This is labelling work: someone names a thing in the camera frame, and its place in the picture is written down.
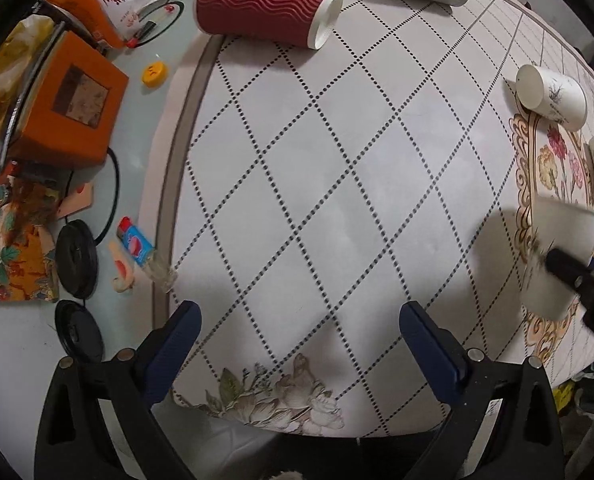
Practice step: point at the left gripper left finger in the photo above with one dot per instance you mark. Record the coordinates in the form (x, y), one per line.
(73, 441)

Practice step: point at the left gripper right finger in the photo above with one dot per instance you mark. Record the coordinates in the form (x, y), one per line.
(525, 440)

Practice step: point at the black round lid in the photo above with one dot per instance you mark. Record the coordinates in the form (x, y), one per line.
(76, 259)
(78, 332)

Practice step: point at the red ribbed paper cup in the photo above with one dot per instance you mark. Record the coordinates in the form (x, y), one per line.
(299, 23)

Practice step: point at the floral orange packet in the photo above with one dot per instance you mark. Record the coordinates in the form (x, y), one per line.
(27, 265)

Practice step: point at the black round lid upper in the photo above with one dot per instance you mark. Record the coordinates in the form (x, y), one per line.
(76, 259)

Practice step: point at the black round lid lower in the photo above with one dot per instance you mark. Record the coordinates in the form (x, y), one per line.
(78, 332)

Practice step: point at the orange window box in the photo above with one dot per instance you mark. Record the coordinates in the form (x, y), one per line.
(70, 113)

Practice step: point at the yellow plastic bag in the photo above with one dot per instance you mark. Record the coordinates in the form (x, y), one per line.
(16, 54)

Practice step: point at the white cup bamboo print centre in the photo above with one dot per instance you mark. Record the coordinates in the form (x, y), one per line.
(552, 95)

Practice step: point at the yellow bottle cap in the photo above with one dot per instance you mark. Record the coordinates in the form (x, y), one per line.
(154, 74)

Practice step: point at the white cup calligraphy print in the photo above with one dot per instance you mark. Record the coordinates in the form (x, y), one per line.
(561, 245)

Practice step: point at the floral diamond pattern tablecloth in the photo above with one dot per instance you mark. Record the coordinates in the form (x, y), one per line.
(321, 190)

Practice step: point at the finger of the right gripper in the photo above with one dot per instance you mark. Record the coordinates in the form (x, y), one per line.
(575, 274)

